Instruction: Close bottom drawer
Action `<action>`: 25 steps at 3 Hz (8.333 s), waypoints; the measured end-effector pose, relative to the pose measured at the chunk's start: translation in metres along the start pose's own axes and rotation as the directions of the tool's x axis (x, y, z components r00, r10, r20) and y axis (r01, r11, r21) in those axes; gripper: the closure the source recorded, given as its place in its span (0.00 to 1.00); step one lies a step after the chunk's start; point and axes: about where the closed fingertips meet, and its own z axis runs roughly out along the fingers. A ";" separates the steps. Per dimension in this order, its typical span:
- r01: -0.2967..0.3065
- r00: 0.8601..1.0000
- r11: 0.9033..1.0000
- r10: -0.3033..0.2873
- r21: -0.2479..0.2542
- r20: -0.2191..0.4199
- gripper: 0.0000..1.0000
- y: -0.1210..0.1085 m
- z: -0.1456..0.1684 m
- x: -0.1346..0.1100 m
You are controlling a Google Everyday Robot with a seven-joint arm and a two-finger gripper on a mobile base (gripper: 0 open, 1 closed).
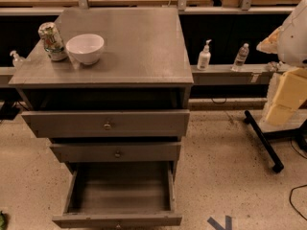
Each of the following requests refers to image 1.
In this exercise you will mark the yellow foam padded gripper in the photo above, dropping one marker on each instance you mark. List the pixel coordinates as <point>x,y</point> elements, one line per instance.
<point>294,42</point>

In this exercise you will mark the grey bottom drawer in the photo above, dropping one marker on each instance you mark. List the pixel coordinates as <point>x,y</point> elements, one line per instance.
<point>120,195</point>

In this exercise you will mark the grey drawer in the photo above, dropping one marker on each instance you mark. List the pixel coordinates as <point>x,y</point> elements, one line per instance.
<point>120,195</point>
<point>83,124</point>
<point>116,152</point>

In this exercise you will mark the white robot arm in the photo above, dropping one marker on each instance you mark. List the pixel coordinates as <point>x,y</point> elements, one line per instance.
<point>289,42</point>

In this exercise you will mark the grey wooden drawer cabinet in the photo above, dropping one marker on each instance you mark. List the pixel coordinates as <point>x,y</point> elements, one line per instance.
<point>144,67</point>

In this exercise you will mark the grey top drawer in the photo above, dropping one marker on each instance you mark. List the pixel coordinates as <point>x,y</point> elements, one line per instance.
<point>83,124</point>

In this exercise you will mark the grey middle drawer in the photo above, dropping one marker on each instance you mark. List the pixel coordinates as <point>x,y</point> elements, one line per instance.
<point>116,152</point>

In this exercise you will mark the crumpled clear plastic wrap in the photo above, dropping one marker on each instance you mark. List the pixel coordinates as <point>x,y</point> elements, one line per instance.
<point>274,66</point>

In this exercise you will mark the clear plastic water bottle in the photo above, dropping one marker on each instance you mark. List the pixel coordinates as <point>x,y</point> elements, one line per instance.
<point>240,58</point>

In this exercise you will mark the black stand base leg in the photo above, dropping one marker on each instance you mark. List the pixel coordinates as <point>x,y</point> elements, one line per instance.
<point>277,164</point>

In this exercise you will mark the white pump lotion bottle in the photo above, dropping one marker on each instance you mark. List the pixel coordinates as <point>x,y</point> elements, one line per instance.
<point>204,56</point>

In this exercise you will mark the white ceramic bowl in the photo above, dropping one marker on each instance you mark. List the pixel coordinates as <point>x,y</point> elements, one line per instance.
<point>86,48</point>

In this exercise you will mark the green labelled drink can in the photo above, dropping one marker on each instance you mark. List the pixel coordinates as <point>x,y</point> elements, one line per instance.
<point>52,41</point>

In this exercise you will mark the clear pump sanitizer bottle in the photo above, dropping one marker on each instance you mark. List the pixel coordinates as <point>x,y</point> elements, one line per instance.
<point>17,60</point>

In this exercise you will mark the green object at floor edge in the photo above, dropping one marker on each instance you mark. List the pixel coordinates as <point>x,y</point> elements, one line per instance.
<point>2,221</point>

